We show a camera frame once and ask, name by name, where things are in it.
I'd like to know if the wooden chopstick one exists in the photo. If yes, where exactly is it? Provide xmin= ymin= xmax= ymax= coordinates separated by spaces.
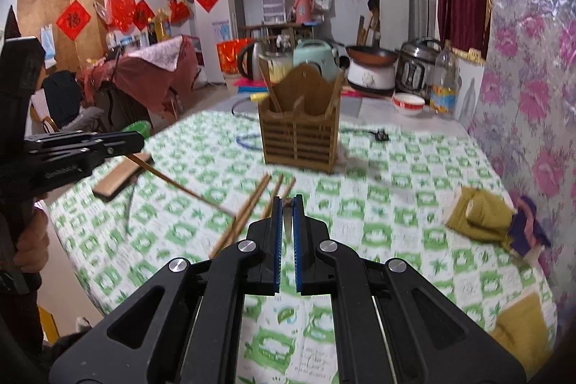
xmin=126 ymin=154 xmax=235 ymax=218

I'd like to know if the wooden chopstick six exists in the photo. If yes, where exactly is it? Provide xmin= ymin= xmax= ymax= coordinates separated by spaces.
xmin=282 ymin=176 xmax=296 ymax=205

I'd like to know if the wooden chopstick two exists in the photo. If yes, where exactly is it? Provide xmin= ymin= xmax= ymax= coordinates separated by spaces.
xmin=208 ymin=171 xmax=271 ymax=261

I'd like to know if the wooden chopstick five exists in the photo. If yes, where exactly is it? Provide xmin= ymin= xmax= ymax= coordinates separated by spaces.
xmin=262 ymin=175 xmax=283 ymax=218

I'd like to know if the wooden chopstick three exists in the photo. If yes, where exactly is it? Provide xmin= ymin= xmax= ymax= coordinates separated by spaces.
xmin=220 ymin=172 xmax=274 ymax=250

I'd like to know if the wooden chopstick four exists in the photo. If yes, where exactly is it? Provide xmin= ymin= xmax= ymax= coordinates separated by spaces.
xmin=259 ymin=58 xmax=282 ymax=112

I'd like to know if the person's left hand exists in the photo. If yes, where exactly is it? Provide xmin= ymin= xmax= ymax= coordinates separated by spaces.
xmin=14 ymin=208 xmax=50 ymax=274

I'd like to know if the green plastic basin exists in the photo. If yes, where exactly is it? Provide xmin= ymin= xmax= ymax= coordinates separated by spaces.
xmin=123 ymin=120 xmax=152 ymax=139

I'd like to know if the red covered scooter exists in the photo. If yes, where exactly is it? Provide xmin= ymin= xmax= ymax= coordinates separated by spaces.
xmin=78 ymin=35 xmax=199 ymax=130

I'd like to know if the green white checkered tablecloth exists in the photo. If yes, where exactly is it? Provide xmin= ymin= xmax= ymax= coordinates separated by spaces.
xmin=49 ymin=112 xmax=558 ymax=383

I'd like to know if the cooking oil bottle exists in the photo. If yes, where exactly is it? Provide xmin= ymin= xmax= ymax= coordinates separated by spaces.
xmin=153 ymin=9 xmax=172 ymax=43

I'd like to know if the brown wooden utensil holder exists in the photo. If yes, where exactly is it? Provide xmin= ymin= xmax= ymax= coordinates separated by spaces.
xmin=258 ymin=63 xmax=344 ymax=173

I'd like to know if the red gift box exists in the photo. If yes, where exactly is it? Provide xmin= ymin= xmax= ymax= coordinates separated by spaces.
xmin=216 ymin=38 xmax=254 ymax=75

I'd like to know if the stainless electric kettle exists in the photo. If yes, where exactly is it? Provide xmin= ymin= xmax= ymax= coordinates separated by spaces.
xmin=236 ymin=41 xmax=266 ymax=82

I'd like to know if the white red bowl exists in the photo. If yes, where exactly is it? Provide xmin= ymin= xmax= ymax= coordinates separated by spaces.
xmin=391 ymin=92 xmax=426 ymax=116

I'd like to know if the white refrigerator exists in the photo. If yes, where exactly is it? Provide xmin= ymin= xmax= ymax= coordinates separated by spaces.
xmin=194 ymin=0 xmax=245 ymax=84

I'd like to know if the white cooker with wok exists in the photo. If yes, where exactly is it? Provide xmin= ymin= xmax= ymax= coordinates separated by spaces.
xmin=346 ymin=46 xmax=398 ymax=96

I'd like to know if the mint green rice cooker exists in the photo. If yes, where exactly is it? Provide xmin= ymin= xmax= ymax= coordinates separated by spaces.
xmin=293 ymin=39 xmax=340 ymax=82

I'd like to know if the clear plastic bottle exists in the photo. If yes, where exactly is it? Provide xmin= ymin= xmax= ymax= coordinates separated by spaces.
xmin=429 ymin=40 xmax=460 ymax=116

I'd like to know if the black silver pressure cooker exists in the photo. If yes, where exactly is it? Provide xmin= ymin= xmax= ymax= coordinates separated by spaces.
xmin=395 ymin=37 xmax=442 ymax=101

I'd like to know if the pink thermos jug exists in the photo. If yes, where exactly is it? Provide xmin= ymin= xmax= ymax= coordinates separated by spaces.
xmin=293 ymin=0 xmax=314 ymax=24

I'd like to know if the yellow cloth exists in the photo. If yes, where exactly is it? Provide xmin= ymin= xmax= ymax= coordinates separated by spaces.
xmin=490 ymin=292 xmax=551 ymax=378

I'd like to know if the blue cord loop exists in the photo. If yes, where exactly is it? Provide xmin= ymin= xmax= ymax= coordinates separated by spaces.
xmin=235 ymin=131 xmax=265 ymax=152

